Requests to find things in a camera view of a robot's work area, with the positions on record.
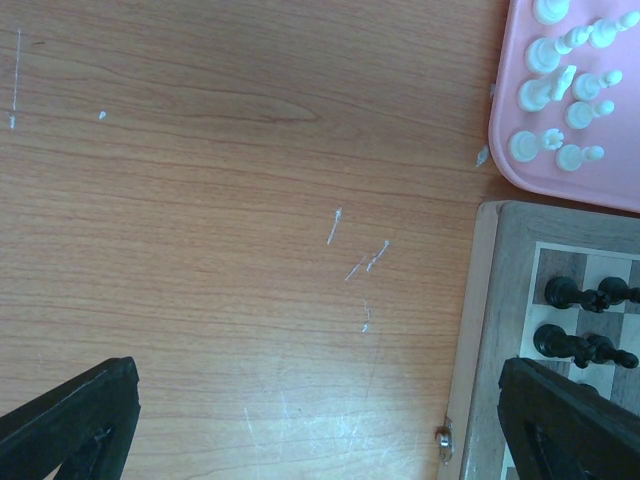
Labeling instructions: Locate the black chess knight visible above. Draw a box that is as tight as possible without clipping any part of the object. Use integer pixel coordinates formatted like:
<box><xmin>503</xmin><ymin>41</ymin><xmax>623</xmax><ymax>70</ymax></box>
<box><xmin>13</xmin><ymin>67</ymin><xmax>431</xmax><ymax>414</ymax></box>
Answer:
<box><xmin>533</xmin><ymin>324</ymin><xmax>596</xmax><ymax>369</ymax></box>

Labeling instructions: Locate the white chess bishop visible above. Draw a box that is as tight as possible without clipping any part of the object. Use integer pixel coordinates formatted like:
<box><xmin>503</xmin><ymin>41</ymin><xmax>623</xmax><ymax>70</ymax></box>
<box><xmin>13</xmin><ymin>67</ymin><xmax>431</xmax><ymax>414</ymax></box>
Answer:
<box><xmin>525</xmin><ymin>26</ymin><xmax>593</xmax><ymax>75</ymax></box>

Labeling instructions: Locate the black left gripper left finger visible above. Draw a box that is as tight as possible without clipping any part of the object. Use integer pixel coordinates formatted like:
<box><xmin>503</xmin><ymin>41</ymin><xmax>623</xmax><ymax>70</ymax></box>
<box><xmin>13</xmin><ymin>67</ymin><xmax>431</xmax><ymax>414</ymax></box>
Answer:
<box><xmin>1</xmin><ymin>357</ymin><xmax>141</xmax><ymax>479</ymax></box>

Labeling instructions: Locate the white chess knight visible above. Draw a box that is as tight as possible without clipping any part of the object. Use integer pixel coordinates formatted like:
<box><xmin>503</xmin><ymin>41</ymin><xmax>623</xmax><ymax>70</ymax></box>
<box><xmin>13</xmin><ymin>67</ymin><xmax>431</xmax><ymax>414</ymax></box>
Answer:
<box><xmin>518</xmin><ymin>65</ymin><xmax>577</xmax><ymax>112</ymax></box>

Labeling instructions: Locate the pink plastic tray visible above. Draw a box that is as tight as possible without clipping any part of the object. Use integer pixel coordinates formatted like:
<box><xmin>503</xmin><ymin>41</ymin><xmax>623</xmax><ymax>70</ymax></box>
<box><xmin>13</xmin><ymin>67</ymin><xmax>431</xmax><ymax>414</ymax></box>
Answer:
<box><xmin>489</xmin><ymin>1</ymin><xmax>639</xmax><ymax>212</ymax></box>

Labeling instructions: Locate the black chess rook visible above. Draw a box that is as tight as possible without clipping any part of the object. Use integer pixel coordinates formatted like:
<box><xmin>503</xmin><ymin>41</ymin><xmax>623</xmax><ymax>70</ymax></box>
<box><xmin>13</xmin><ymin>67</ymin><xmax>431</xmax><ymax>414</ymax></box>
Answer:
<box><xmin>544</xmin><ymin>276</ymin><xmax>611</xmax><ymax>313</ymax></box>

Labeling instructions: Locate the white chess pawn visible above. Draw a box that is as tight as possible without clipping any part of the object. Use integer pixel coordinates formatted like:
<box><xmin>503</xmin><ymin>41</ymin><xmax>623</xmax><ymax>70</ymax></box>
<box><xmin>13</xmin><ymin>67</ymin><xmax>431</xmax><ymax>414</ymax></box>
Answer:
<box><xmin>572</xmin><ymin>70</ymin><xmax>623</xmax><ymax>102</ymax></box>
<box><xmin>555</xmin><ymin>144</ymin><xmax>605</xmax><ymax>172</ymax></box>
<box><xmin>588</xmin><ymin>11</ymin><xmax>640</xmax><ymax>49</ymax></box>
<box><xmin>565</xmin><ymin>100</ymin><xmax>615</xmax><ymax>130</ymax></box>

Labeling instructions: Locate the white chess rook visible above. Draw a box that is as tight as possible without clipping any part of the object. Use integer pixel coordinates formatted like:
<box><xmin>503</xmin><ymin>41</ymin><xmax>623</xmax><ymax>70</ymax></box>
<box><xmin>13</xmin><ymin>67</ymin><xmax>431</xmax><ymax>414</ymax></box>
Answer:
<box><xmin>508</xmin><ymin>128</ymin><xmax>564</xmax><ymax>163</ymax></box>

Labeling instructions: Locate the white chess queen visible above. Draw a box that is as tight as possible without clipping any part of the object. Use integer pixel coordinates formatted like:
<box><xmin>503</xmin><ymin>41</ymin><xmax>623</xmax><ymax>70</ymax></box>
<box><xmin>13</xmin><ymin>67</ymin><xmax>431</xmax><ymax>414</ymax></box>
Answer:
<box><xmin>532</xmin><ymin>0</ymin><xmax>571</xmax><ymax>25</ymax></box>

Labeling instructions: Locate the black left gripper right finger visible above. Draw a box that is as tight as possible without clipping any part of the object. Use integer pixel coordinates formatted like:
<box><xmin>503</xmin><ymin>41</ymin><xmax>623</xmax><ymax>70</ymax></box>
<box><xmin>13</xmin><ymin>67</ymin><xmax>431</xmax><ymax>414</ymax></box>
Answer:
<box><xmin>497</xmin><ymin>358</ymin><xmax>639</xmax><ymax>479</ymax></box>

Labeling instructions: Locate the wooden chessboard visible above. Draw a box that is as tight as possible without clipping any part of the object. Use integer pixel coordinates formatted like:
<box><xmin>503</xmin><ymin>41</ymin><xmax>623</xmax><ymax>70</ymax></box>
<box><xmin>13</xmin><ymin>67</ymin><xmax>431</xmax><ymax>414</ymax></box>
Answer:
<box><xmin>438</xmin><ymin>201</ymin><xmax>639</xmax><ymax>479</ymax></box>

